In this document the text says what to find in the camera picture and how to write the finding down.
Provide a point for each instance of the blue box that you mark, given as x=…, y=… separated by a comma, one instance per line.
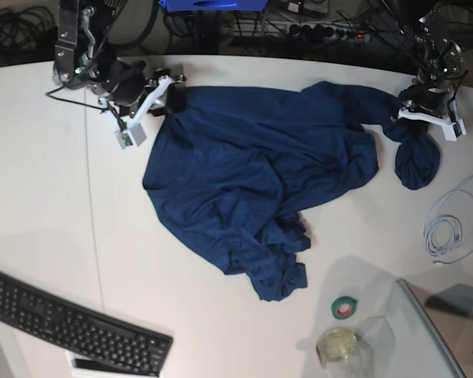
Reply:
x=199, y=5

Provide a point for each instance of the dark blue t-shirt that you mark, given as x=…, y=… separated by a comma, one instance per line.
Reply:
x=229, y=175

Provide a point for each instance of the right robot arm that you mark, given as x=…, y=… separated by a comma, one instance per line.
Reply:
x=84, y=58

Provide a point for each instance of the green tape roll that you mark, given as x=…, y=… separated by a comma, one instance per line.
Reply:
x=343, y=307

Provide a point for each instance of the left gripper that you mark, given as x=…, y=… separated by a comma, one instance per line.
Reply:
x=435, y=98

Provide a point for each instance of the white power strip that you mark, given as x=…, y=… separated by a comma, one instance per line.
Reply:
x=311, y=30

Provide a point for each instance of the black computer keyboard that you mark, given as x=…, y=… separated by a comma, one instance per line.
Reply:
x=101, y=340

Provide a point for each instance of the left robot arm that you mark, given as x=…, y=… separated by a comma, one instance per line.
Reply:
x=441, y=67

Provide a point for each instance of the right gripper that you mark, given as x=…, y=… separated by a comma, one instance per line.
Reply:
x=127, y=86

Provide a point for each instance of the clear glass jar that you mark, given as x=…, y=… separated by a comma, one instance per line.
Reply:
x=344, y=353

